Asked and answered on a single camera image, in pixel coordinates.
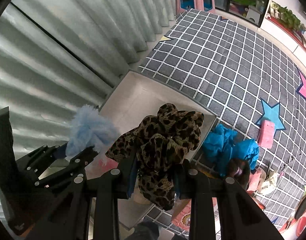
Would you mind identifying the leopard print cloth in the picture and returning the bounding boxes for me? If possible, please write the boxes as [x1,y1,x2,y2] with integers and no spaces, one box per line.
[105,103,204,211]

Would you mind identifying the grey grid rug with stars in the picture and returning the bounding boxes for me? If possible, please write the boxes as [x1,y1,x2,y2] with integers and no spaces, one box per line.
[139,9,306,228]

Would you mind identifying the pink plastic stool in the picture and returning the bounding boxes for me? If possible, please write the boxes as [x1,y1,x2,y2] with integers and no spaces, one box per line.
[176,0,216,14]

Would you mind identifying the small pink foam sponge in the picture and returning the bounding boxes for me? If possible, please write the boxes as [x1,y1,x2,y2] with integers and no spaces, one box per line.
[257,120,275,149]

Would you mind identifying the brown knitted sock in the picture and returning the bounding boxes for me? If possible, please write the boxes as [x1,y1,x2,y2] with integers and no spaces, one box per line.
[225,158,250,190]

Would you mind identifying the grey pleated curtain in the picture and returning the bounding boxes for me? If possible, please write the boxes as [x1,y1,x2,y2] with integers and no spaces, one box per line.
[0,0,176,159]

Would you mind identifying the white storage box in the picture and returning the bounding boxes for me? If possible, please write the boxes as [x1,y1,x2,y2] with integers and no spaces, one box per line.
[86,70,216,230]

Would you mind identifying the light blue fluffy cloth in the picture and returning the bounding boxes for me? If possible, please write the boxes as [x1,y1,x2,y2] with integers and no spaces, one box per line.
[66,105,120,159]

